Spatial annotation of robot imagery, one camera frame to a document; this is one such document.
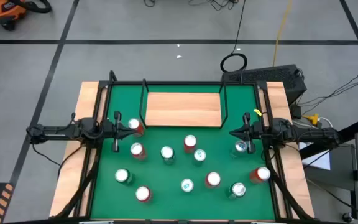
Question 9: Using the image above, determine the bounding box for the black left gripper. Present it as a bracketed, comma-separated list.
[101, 111, 139, 153]

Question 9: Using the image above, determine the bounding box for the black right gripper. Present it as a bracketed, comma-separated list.
[229, 112, 264, 155]

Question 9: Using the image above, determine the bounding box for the red soda can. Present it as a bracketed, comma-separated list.
[130, 142, 147, 161]
[183, 134, 198, 154]
[249, 166, 272, 184]
[204, 171, 222, 189]
[127, 118, 146, 138]
[135, 185, 153, 203]

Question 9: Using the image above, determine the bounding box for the green soda can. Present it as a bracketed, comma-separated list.
[160, 146, 177, 166]
[227, 182, 247, 200]
[114, 168, 135, 187]

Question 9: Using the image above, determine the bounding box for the green table mat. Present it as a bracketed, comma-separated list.
[90, 84, 275, 220]

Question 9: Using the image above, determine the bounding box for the black computer tower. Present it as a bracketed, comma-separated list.
[221, 64, 308, 106]

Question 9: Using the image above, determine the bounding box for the yellow power plug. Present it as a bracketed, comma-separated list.
[302, 113, 319, 126]

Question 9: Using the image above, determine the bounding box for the white paper sheet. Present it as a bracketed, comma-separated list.
[298, 141, 331, 171]

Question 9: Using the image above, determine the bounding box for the orange shop vacuum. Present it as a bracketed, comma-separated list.
[0, 0, 27, 32]

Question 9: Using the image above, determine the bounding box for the white cable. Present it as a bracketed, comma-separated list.
[317, 116, 334, 129]

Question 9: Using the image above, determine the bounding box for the black metal table frame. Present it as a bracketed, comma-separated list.
[50, 70, 315, 224]

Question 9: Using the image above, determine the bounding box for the black coiled floor cable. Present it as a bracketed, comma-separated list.
[219, 0, 248, 74]

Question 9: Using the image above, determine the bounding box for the yellow floor cable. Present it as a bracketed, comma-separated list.
[272, 0, 293, 68]

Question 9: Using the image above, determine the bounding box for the black vacuum hose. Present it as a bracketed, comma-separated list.
[9, 0, 52, 14]

